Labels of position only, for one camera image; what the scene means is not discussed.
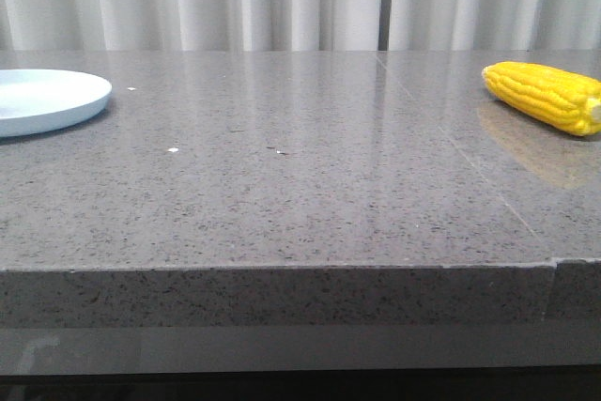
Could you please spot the yellow corn cob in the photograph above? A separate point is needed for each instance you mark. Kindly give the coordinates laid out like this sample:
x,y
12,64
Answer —
x,y
567,101

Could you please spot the light blue round plate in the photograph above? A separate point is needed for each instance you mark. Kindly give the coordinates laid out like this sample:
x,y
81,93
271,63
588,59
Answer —
x,y
40,100

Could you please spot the white pleated curtain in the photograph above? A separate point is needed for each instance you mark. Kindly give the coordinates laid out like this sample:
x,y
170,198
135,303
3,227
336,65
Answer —
x,y
299,25

